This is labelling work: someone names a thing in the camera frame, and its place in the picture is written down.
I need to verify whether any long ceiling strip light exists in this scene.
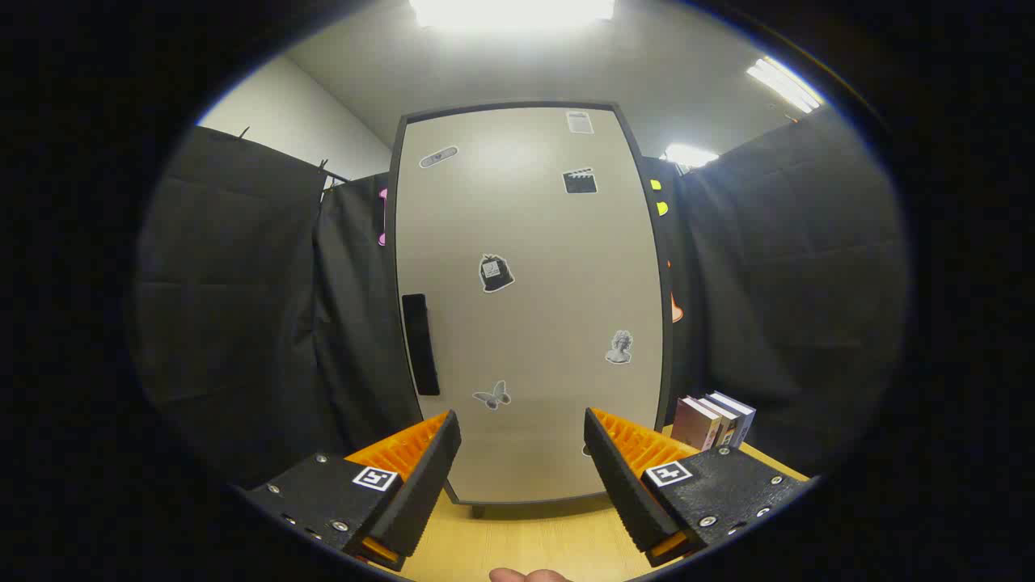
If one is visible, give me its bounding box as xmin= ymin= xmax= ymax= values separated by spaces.
xmin=746 ymin=55 xmax=826 ymax=114

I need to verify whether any dark grey cabinet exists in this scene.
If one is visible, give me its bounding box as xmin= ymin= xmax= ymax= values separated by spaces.
xmin=387 ymin=100 xmax=677 ymax=520

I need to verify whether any black backdrop cloth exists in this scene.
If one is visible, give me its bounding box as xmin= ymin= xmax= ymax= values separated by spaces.
xmin=133 ymin=105 xmax=910 ymax=486

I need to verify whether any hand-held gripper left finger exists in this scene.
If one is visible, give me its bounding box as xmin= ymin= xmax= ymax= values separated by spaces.
xmin=241 ymin=409 xmax=463 ymax=572

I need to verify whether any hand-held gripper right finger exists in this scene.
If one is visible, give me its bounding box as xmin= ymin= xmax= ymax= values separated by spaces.
xmin=583 ymin=407 xmax=812 ymax=568

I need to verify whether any large ceiling light panel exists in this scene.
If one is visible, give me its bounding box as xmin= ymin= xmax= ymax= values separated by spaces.
xmin=408 ymin=0 xmax=617 ymax=33

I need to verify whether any black door handle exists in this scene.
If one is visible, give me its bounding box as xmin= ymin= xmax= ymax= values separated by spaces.
xmin=402 ymin=293 xmax=441 ymax=397

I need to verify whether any grey cover book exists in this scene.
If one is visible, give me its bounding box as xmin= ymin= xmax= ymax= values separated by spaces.
xmin=699 ymin=394 xmax=740 ymax=449

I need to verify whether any small ceiling light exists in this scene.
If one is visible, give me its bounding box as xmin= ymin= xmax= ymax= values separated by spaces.
xmin=663 ymin=144 xmax=720 ymax=169

